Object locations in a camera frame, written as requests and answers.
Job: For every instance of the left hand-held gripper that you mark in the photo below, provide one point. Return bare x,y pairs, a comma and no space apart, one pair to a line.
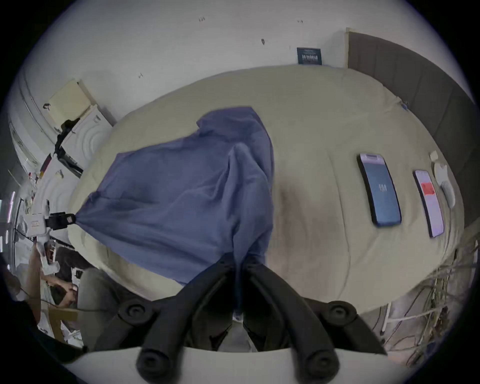
34,224

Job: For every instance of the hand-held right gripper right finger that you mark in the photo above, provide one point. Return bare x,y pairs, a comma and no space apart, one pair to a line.
296,318

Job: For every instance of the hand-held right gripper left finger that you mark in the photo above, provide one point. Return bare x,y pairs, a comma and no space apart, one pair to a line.
176,318

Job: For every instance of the dark blue shirt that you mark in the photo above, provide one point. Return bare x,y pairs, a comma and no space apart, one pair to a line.
180,198

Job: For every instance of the person's left hand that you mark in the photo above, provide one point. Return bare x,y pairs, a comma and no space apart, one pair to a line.
67,291

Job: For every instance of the white washing machine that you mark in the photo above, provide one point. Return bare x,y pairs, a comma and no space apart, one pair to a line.
88,131

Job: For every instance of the pale yellow carton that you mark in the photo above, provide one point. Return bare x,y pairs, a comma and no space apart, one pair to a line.
70,100

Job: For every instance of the blue phone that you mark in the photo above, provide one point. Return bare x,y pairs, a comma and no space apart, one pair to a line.
379,189

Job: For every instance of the phone with red label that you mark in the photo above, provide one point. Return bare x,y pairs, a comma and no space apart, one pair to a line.
429,204

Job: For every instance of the bed with beige sheet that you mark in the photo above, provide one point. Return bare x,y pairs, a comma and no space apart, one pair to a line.
322,123

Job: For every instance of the white rounded case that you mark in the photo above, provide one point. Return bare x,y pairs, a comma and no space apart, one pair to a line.
441,172

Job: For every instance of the small white square case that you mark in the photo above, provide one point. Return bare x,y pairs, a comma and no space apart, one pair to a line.
433,155

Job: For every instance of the brown padded headboard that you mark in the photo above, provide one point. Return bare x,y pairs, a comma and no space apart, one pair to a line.
412,71

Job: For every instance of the dark blue wall sign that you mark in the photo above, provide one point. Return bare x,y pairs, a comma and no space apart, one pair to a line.
309,56

